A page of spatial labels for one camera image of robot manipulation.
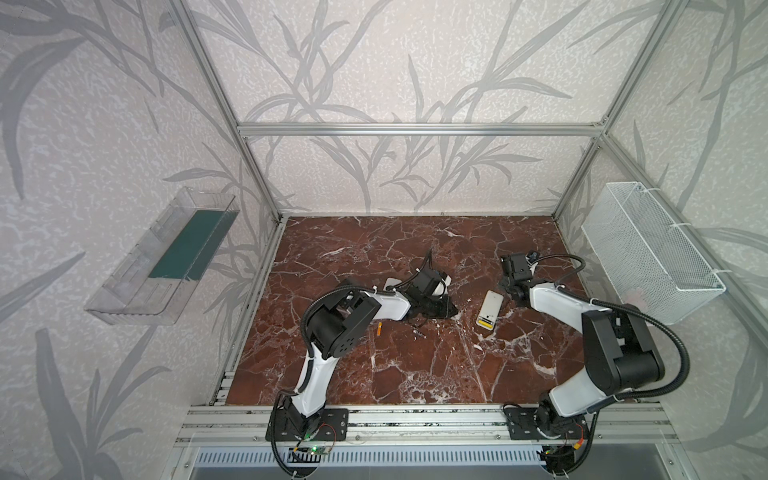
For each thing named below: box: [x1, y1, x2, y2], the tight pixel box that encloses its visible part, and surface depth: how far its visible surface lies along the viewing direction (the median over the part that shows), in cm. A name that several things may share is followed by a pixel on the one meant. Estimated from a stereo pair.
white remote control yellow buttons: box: [476, 290, 505, 331], surface depth 95 cm
